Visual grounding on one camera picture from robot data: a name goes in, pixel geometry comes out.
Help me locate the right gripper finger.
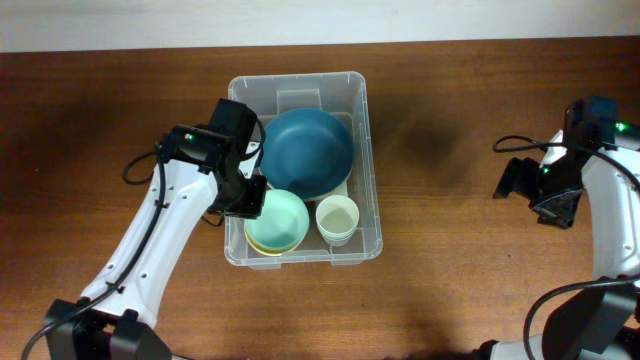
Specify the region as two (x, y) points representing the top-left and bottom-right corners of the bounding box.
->
(493, 157), (540, 200)
(531, 190), (583, 230)

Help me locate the green small bowl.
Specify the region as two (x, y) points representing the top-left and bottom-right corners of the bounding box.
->
(244, 189), (310, 250)

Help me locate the yellow small bowl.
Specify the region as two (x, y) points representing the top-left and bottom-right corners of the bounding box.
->
(244, 229), (302, 257)

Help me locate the blue plate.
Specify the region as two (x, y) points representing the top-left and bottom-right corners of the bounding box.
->
(259, 108), (355, 200)

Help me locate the cream plastic cup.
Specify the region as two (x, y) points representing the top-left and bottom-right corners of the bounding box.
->
(315, 195), (360, 233)

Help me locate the green plastic cup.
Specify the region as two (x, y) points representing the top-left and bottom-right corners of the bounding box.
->
(320, 230), (354, 239)

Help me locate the cream plate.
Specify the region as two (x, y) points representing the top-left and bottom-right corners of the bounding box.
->
(253, 169), (348, 202)

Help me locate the grey plastic cup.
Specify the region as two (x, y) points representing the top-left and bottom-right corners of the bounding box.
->
(324, 238), (350, 247)

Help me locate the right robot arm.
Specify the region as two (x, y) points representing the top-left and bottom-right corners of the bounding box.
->
(475, 96), (639, 360)

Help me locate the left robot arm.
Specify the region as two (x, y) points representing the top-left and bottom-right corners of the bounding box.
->
(22, 99), (267, 359)

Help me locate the clear plastic storage bin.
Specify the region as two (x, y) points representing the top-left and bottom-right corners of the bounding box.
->
(224, 72), (383, 269)

